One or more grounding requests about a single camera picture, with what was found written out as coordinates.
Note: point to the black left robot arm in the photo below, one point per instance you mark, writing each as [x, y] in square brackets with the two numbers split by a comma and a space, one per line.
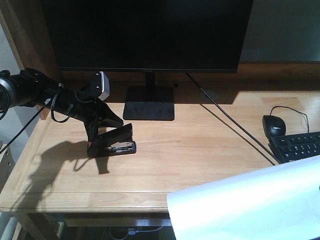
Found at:
[31, 87]

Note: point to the black keyboard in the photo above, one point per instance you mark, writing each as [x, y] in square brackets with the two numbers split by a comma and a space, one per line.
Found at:
[289, 148]

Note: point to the white paper sheets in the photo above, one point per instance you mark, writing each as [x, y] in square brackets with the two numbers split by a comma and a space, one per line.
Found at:
[281, 202]

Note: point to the black stapler with orange label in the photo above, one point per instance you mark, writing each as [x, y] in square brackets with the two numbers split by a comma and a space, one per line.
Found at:
[116, 142]

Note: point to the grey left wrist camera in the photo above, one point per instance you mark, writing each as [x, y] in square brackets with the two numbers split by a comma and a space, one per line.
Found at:
[100, 86]

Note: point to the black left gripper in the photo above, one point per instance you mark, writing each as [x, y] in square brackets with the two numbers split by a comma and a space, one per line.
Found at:
[81, 104]

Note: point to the black monitor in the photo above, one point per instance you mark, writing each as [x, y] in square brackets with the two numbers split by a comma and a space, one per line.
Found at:
[148, 36]

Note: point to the wooden desk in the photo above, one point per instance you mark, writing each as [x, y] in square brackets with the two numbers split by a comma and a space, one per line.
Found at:
[54, 173]

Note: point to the black computer mouse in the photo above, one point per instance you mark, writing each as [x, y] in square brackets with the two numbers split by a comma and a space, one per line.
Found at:
[273, 126]

